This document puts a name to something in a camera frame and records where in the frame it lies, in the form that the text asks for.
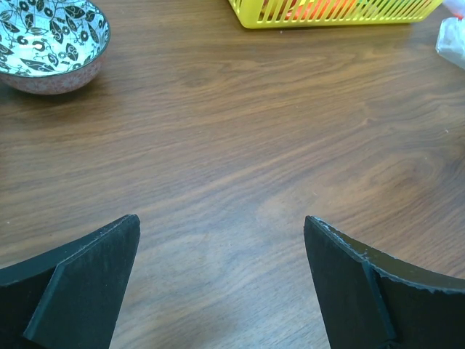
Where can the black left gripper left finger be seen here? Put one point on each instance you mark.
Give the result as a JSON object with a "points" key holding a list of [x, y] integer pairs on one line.
{"points": [[70, 296]]}

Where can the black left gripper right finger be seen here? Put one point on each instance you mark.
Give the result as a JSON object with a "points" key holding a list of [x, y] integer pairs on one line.
{"points": [[370, 299]]}

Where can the clear zip top bag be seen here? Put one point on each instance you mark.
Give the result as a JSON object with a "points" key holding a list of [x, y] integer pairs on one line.
{"points": [[450, 40]]}

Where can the yellow plastic shopping basket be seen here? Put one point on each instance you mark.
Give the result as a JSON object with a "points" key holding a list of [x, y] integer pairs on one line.
{"points": [[259, 14]]}

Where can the black floral patterned bowl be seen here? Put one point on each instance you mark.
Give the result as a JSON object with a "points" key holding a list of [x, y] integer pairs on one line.
{"points": [[52, 47]]}

